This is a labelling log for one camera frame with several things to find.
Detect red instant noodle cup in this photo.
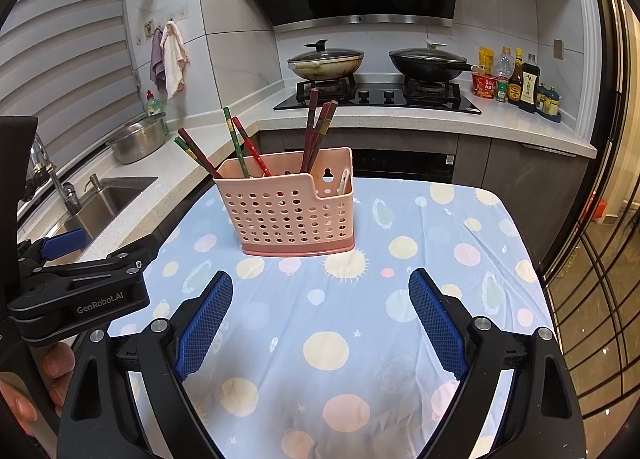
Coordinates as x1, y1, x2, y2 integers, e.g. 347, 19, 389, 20
471, 73, 499, 100

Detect white hanging towel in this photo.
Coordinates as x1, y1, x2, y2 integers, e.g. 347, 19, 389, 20
160, 21, 191, 100

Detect dark bottle with orange label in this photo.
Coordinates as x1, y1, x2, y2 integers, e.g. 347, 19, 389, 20
507, 48, 525, 104

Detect chrome faucet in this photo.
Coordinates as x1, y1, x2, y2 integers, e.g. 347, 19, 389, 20
27, 131, 81, 217

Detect blue planet print tablecloth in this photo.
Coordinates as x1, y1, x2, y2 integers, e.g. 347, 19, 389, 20
105, 176, 555, 459

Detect dark soy sauce bottle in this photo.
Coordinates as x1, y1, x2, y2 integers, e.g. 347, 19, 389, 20
519, 54, 542, 107

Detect green chopstick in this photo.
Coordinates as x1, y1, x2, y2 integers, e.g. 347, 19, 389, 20
173, 137, 216, 178
223, 107, 250, 180

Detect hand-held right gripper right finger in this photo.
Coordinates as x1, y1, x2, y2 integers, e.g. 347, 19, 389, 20
407, 266, 586, 459

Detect dark red chopstick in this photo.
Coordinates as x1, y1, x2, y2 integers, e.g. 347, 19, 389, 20
299, 87, 320, 173

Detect black gas stove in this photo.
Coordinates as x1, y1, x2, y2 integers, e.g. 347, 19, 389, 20
272, 80, 482, 116

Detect black wok with lid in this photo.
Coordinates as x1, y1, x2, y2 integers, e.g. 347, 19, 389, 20
389, 39, 482, 82

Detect stainless steel sink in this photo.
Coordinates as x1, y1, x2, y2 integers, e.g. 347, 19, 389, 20
47, 175, 160, 245

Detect person's left hand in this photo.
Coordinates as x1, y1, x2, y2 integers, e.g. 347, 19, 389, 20
0, 341, 77, 437

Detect black built-in appliance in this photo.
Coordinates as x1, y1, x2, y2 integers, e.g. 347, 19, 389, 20
350, 148, 457, 184

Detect purple hanging towel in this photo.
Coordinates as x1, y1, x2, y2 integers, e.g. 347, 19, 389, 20
150, 28, 167, 94

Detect white stone kitchen counter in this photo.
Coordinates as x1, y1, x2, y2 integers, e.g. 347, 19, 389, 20
17, 74, 598, 265

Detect dark maroon chopstick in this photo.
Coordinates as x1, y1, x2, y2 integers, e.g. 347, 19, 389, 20
177, 127, 223, 180

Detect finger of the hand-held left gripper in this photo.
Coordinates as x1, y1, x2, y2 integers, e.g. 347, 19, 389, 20
15, 230, 90, 272
20, 245, 162, 292

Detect rack of small condiment jars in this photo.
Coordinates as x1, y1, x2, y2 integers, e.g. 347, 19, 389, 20
517, 84, 563, 124

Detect steel mixing bowl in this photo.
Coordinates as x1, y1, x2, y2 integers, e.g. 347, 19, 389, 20
105, 114, 169, 164

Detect grey window blind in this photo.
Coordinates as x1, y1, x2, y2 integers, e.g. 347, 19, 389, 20
0, 0, 141, 180

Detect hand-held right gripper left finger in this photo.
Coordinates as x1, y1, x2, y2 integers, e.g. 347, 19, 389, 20
56, 269, 236, 459

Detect brown chopstick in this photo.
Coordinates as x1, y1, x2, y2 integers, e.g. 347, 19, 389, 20
311, 100, 339, 166

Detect pink perforated utensil holder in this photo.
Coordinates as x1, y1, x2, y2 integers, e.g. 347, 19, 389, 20
212, 146, 358, 256

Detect cream wok with glass lid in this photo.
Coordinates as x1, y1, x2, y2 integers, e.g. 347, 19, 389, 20
286, 39, 366, 82

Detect black framed glass door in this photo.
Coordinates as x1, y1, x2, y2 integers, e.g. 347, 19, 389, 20
542, 0, 640, 459

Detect clear plastic bottle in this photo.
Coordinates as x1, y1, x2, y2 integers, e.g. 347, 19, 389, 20
494, 46, 515, 84

